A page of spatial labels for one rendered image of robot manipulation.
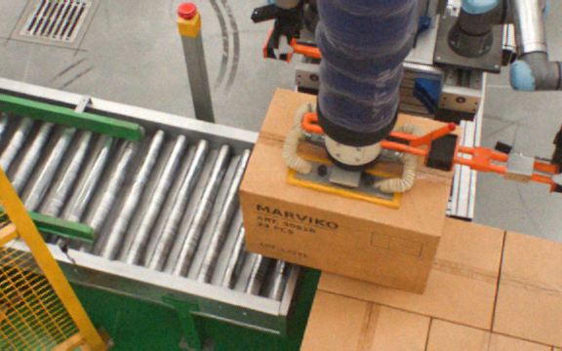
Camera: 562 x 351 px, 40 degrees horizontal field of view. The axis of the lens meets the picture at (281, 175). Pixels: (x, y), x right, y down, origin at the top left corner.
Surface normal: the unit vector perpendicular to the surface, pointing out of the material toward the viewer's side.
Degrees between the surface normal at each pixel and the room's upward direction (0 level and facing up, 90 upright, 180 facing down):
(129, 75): 0
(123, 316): 0
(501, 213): 0
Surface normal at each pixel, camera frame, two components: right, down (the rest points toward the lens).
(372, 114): 0.32, 0.63
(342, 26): -0.55, 0.54
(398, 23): 0.51, 0.51
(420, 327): -0.02, -0.54
